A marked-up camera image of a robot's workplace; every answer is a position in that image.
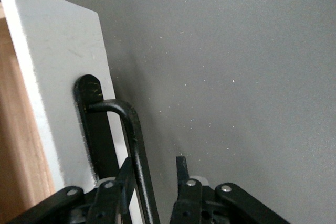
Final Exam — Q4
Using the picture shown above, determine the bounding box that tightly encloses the white drawer with black handle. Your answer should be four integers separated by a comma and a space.
0, 0, 161, 224

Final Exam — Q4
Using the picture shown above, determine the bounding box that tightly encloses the dark grey table mat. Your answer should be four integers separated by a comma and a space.
0, 0, 336, 224

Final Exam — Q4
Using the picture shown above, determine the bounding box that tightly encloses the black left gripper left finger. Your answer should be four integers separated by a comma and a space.
7, 156, 135, 224

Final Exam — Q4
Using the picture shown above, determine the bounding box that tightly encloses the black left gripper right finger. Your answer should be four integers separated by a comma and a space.
170, 156, 290, 224

